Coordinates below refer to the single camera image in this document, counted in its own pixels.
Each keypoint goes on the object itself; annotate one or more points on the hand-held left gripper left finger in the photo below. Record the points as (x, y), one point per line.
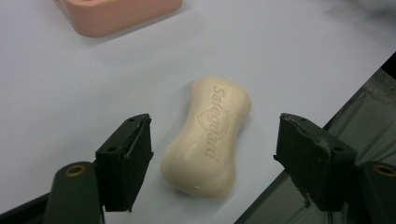
(124, 165)

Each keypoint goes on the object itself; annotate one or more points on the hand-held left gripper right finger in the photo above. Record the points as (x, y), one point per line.
(311, 161)

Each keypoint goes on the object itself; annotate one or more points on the cream soap bar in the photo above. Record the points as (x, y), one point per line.
(204, 146)

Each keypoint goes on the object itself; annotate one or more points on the pink soap dish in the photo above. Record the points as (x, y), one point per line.
(118, 15)

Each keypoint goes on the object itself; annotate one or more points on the dark green cloth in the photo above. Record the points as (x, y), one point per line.
(351, 124)

